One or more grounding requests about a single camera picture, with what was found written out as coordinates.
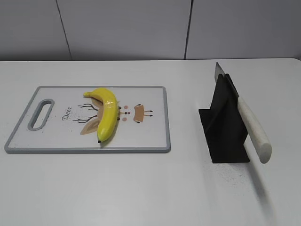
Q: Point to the cleaver knife white handle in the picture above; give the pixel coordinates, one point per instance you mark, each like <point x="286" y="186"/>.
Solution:
<point x="255" y="130"/>

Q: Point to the yellow plastic banana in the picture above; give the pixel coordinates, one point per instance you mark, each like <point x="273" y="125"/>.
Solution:
<point x="110" y="112"/>

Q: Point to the white grey cutting board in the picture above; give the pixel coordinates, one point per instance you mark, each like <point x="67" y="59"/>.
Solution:
<point x="58" y="119"/>

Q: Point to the black knife stand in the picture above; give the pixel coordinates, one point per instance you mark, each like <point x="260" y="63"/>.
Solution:
<point x="223" y="126"/>

